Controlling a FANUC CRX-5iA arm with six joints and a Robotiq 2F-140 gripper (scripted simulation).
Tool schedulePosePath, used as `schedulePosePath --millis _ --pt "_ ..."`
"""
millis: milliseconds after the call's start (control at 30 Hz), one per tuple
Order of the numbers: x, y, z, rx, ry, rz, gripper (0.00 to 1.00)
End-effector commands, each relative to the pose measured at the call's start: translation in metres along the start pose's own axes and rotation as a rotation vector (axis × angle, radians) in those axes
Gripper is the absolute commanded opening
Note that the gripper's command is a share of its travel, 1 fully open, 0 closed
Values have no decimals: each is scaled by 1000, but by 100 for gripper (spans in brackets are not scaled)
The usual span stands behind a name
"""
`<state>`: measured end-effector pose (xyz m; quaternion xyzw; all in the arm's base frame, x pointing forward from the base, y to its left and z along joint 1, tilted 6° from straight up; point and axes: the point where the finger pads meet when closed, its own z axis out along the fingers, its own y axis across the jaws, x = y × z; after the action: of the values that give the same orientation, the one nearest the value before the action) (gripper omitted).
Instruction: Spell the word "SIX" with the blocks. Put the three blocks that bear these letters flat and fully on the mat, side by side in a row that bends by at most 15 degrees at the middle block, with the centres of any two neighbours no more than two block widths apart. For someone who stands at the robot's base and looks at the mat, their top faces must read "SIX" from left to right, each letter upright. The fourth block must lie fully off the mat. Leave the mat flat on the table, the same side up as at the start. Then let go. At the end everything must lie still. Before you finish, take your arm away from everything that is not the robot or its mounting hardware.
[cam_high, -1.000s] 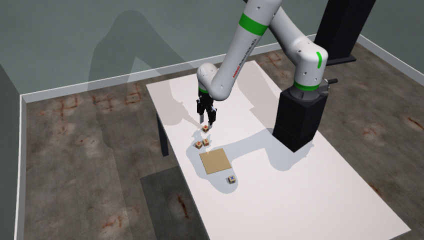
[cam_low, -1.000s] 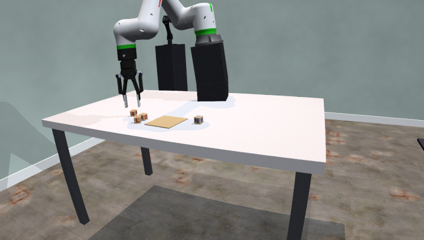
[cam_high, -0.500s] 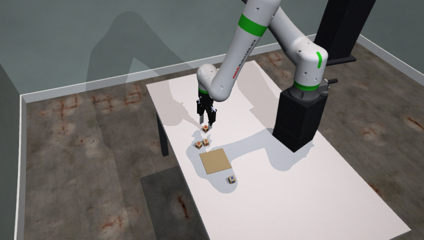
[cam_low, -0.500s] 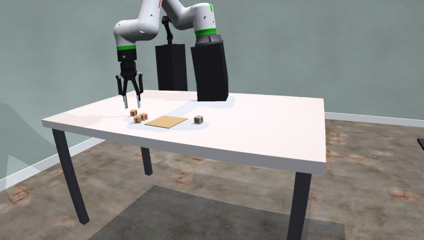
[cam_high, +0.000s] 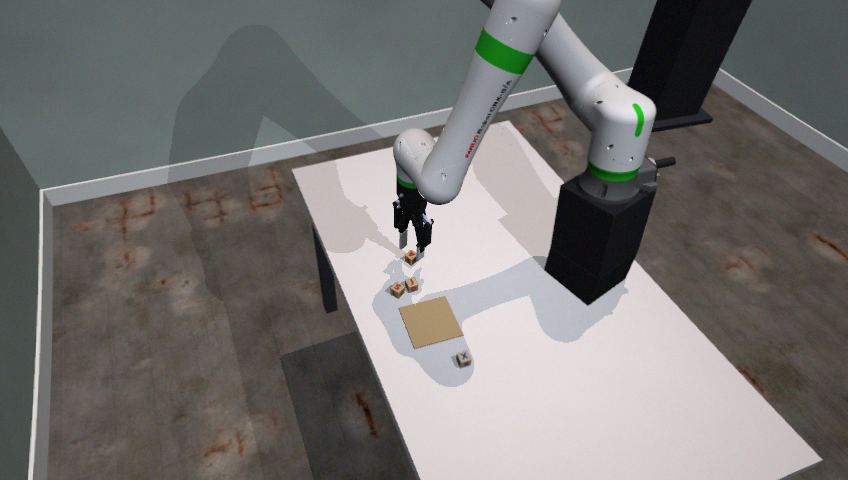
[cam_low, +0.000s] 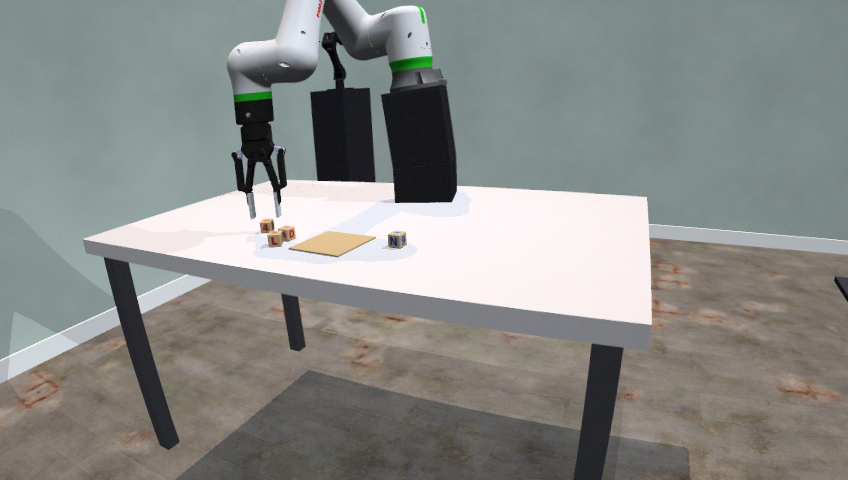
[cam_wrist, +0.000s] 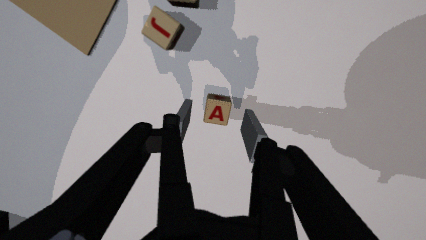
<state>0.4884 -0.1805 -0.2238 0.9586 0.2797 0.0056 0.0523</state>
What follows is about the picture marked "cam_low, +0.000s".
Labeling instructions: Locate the tan flat mat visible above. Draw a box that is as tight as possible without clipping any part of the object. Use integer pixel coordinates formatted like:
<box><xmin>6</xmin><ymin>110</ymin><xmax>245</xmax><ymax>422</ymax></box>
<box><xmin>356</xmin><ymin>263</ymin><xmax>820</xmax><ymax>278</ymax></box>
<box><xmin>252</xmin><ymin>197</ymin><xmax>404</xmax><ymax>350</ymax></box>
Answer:
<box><xmin>288</xmin><ymin>231</ymin><xmax>376</xmax><ymax>257</ymax></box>

